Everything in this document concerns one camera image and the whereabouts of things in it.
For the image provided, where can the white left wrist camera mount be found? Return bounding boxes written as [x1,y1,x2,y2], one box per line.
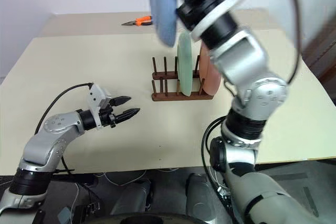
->
[87,83,114,130]

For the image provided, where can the black cable bundle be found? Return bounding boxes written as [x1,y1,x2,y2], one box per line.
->
[201,115,238,224]

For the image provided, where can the thin white floor cable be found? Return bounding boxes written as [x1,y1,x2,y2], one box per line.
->
[73,167,180,210]

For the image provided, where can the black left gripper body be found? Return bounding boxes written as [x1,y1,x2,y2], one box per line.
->
[98,98,119,129]

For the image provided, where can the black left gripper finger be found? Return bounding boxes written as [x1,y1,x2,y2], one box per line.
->
[114,108,141,125]
[111,95,132,107]

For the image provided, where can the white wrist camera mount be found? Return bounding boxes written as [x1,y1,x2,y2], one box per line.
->
[188,0,264,41]
[87,83,114,130]

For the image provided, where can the wooden dish rack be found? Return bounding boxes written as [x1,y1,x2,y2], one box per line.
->
[151,56,214,102]

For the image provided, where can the orange handled pliers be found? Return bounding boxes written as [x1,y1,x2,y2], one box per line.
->
[121,15,153,27]

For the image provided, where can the blue plate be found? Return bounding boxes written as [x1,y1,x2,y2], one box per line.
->
[145,0,180,48]

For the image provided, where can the grey rounded robot leg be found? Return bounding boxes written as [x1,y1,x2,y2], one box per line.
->
[185,173,232,221]
[110,178,154,216]

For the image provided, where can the pink plate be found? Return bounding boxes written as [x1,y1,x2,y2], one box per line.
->
[198,41,222,96]

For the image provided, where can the dark round robot waist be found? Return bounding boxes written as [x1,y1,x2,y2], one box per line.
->
[97,212,211,224]

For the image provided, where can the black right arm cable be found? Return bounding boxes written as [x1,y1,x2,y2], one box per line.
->
[283,0,302,84]

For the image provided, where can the brown wooden furniture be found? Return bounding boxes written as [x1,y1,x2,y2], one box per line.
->
[301,5,336,99]

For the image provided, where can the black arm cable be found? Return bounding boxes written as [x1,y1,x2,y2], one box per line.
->
[283,0,302,84]
[34,83,93,175]

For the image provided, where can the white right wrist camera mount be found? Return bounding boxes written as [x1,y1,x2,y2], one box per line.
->
[188,0,264,41]

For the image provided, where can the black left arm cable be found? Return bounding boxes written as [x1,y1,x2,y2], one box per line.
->
[34,83,93,175]

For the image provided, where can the green plate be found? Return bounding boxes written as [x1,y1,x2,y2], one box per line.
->
[176,31,198,97]

